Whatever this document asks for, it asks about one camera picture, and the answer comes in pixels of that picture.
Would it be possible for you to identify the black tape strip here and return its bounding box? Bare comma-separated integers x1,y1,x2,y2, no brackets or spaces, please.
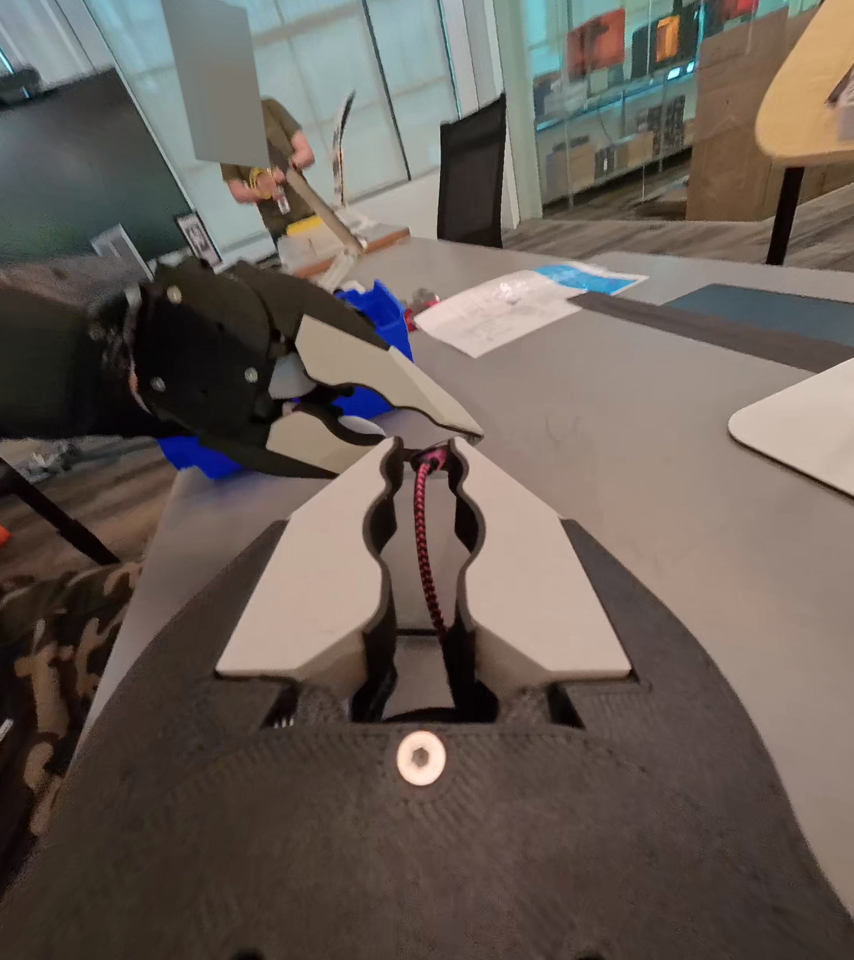
569,291,854,375

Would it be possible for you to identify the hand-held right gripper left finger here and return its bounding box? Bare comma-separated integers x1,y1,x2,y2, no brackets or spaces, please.
217,437,405,710

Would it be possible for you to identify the small black picture frame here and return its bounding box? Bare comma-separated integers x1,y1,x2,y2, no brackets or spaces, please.
174,212,223,269

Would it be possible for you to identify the blue plastic bin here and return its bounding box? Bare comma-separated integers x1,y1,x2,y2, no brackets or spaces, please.
157,279,414,481

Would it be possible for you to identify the pink braided usb cable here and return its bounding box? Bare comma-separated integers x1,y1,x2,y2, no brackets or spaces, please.
406,442,452,640

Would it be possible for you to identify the printed paper leaflet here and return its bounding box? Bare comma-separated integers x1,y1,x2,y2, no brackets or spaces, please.
413,260,650,360

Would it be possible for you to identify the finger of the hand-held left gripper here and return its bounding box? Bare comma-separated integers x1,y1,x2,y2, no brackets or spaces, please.
293,313,485,445
265,405,392,479

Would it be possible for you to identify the plywood cabinet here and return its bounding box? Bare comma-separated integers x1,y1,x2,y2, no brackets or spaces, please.
685,6,810,222

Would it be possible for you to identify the red tool with grey caps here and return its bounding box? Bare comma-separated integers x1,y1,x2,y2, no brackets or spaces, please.
404,287,444,333

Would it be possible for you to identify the large black monitor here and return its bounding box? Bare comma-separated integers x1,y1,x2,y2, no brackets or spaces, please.
0,67,197,280

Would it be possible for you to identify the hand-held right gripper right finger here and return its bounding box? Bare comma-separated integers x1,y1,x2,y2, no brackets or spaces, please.
448,437,633,702

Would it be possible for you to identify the black high-back chair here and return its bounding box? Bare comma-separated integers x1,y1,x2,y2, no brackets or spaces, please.
436,93,509,250

